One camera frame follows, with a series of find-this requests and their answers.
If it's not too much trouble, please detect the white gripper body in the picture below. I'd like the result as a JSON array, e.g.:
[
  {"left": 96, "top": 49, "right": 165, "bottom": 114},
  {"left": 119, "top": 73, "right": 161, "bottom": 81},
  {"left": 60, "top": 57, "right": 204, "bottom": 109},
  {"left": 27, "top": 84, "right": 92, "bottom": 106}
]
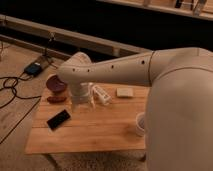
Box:
[{"left": 69, "top": 83, "right": 94, "bottom": 110}]

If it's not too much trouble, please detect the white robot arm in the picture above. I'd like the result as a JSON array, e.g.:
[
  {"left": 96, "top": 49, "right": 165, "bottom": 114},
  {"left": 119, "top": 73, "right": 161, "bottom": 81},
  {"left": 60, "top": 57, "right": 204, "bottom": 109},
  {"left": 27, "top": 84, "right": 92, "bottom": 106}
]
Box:
[{"left": 57, "top": 48, "right": 213, "bottom": 171}]

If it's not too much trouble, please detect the white ceramic cup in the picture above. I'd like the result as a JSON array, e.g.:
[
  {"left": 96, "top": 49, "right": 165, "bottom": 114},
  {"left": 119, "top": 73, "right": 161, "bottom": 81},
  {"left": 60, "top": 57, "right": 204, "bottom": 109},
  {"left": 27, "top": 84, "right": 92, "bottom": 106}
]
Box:
[{"left": 135, "top": 113, "right": 145, "bottom": 137}]

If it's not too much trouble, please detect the white plastic bottle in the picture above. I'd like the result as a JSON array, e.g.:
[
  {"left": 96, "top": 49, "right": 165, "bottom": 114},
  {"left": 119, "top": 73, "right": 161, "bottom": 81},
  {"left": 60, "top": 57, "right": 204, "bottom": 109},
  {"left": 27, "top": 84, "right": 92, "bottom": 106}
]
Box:
[{"left": 93, "top": 85, "right": 111, "bottom": 105}]

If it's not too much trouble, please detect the dark red bowl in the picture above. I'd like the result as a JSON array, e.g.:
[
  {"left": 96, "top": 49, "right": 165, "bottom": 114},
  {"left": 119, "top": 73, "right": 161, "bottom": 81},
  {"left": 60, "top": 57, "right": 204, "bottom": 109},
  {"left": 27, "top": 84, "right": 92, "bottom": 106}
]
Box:
[{"left": 46, "top": 75, "right": 67, "bottom": 93}]

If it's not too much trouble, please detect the brown oblong object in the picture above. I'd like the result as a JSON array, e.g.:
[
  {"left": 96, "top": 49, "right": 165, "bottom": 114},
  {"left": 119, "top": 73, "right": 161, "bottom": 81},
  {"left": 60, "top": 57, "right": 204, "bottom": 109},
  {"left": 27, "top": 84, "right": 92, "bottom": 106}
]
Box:
[{"left": 47, "top": 96, "right": 66, "bottom": 103}]

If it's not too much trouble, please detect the black smartphone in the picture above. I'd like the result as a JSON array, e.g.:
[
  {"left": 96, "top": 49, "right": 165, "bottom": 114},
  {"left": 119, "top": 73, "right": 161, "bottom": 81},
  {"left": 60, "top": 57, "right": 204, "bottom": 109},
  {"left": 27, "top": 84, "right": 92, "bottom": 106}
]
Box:
[{"left": 47, "top": 110, "right": 71, "bottom": 130}]

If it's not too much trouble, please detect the beige rectangular block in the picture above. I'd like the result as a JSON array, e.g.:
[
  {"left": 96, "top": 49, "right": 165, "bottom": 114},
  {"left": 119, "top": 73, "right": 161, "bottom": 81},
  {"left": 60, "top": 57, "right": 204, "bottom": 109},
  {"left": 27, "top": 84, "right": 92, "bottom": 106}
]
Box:
[{"left": 116, "top": 88, "right": 133, "bottom": 98}]

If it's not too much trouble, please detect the wooden table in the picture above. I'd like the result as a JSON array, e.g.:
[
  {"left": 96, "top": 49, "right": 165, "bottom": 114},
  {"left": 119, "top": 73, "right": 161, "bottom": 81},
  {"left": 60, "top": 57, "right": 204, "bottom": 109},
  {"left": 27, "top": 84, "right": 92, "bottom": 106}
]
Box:
[{"left": 25, "top": 84, "right": 149, "bottom": 155}]

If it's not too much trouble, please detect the black power adapter box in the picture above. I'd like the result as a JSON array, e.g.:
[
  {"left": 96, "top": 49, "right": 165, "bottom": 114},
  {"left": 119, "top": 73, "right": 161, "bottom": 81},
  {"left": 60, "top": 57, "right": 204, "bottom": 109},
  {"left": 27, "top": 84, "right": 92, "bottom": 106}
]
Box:
[{"left": 24, "top": 63, "right": 42, "bottom": 76}]

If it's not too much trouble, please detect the black floor cable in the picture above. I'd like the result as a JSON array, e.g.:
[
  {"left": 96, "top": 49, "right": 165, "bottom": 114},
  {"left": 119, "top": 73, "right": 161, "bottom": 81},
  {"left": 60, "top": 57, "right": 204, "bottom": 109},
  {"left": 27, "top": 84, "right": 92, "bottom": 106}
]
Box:
[{"left": 0, "top": 75, "right": 42, "bottom": 145}]

